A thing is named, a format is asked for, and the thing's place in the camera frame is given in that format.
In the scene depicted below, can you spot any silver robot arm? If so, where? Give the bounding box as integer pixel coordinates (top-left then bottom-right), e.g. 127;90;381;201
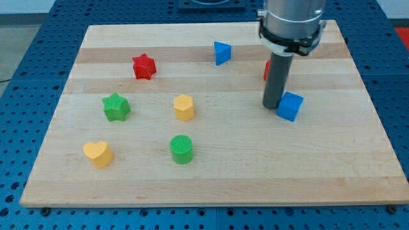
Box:
258;0;326;57

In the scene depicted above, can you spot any yellow heart block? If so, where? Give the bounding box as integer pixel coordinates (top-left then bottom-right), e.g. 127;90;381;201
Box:
82;141;113;169

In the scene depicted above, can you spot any wooden board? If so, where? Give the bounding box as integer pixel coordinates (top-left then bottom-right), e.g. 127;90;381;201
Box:
20;20;408;208

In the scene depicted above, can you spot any green cylinder block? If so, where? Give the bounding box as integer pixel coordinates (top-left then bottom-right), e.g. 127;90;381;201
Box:
169;135;194;164

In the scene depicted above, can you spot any green star block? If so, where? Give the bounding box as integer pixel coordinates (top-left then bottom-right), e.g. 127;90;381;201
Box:
102;93;130;122

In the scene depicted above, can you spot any red star block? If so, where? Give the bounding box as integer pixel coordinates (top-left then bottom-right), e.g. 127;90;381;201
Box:
132;53;157;81

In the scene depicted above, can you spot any blue triangular prism block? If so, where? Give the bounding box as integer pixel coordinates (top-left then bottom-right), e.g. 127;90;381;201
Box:
213;41;231;66

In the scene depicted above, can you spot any blue cube block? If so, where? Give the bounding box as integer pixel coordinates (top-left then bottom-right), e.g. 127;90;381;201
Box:
277;91;304;122

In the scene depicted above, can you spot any yellow hexagonal prism block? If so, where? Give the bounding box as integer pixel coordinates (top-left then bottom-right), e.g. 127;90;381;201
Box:
173;95;194;121

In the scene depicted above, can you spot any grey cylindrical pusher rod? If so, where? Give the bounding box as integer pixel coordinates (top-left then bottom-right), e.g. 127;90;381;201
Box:
262;53;293;109

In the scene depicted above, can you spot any red block behind rod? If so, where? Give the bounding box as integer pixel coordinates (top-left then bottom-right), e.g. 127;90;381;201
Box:
263;60;271;81

